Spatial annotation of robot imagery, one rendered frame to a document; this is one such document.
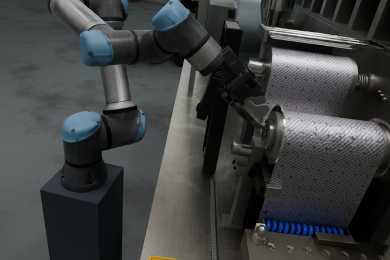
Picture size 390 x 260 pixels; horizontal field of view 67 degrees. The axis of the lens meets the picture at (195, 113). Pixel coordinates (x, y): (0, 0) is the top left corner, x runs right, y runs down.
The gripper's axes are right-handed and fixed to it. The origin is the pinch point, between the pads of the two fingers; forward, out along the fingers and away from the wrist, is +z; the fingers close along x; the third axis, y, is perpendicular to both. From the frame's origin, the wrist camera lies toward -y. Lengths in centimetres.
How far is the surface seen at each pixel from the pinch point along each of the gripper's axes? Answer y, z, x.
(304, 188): -0.7, 17.5, -7.7
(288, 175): -1.3, 11.8, -7.7
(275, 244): -13.4, 20.7, -15.1
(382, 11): 45, 11, 32
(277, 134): 3.1, 1.7, -6.4
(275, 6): 25, -4, 64
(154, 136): -127, 45, 191
